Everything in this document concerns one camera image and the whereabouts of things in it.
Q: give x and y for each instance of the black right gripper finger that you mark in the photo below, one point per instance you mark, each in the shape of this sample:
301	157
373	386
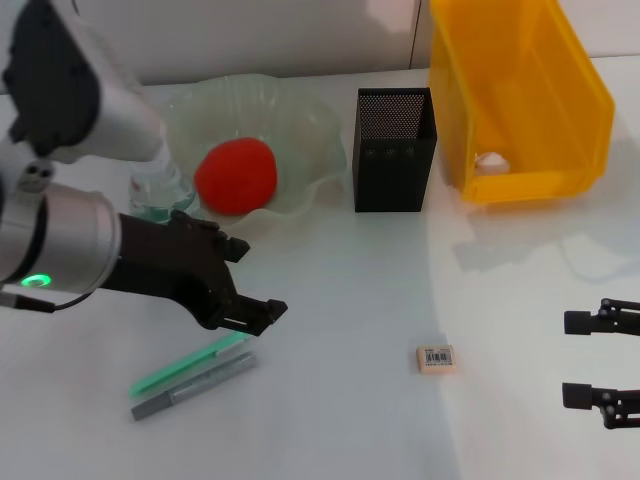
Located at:
577	396
580	322

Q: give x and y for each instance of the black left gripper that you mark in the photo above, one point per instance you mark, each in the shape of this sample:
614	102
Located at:
170	260

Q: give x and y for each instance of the red-orange round fruit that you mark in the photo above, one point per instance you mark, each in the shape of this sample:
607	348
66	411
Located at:
235	175

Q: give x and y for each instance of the green pen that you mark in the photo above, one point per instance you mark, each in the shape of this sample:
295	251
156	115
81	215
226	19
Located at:
180	367

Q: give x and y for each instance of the clear green-label water bottle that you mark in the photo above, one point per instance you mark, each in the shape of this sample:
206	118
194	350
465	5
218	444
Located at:
160	195

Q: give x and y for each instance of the white paper ball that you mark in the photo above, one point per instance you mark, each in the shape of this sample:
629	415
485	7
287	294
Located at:
492	162

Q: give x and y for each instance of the grey marker pen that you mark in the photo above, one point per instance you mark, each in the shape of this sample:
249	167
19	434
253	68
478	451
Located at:
200	387

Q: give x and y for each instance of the beige eraser with barcode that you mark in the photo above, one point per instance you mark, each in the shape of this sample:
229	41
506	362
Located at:
436	359

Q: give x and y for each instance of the green wavy glass fruit plate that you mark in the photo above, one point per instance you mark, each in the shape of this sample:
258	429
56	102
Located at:
300	130

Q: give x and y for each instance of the black mesh pen holder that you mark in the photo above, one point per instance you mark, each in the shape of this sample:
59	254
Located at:
392	170

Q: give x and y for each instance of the yellow plastic bin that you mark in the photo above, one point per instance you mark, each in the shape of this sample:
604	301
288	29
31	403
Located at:
525	100

